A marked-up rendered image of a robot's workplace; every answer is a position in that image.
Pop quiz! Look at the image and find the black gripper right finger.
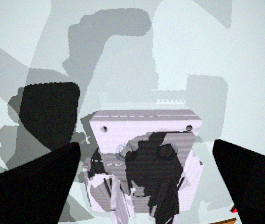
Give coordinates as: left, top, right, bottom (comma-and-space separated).
212, 140, 265, 224

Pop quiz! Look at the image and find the red flat bar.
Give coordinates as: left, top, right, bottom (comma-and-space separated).
230, 206, 237, 213

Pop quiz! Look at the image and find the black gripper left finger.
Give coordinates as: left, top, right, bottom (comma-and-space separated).
0, 141, 81, 224

